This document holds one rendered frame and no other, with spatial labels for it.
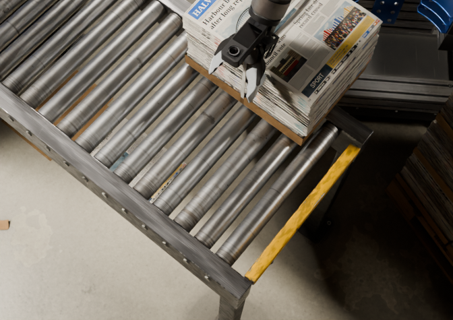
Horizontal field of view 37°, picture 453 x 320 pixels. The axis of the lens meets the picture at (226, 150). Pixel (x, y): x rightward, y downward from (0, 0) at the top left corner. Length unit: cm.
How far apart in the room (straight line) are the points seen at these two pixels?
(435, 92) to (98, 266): 134
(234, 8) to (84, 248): 118
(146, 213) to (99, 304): 83
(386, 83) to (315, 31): 94
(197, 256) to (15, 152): 122
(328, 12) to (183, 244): 64
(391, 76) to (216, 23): 108
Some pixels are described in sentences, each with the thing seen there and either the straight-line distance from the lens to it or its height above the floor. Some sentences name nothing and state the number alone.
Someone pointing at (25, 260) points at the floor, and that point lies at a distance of 250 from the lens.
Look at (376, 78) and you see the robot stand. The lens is 251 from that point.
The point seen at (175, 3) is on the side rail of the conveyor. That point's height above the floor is 80.
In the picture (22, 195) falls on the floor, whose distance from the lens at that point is 258.
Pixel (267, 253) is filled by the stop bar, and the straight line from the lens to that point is 159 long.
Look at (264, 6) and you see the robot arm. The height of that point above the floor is 121.
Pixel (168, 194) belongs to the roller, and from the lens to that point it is 165.
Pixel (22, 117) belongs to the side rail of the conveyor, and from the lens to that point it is 179.
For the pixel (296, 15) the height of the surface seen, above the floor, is 103.
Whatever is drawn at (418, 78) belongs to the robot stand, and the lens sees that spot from 255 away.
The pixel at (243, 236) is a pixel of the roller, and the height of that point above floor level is 80.
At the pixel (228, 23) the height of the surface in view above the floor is 103.
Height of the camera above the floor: 235
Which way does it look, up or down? 67 degrees down
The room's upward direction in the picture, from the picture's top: 4 degrees clockwise
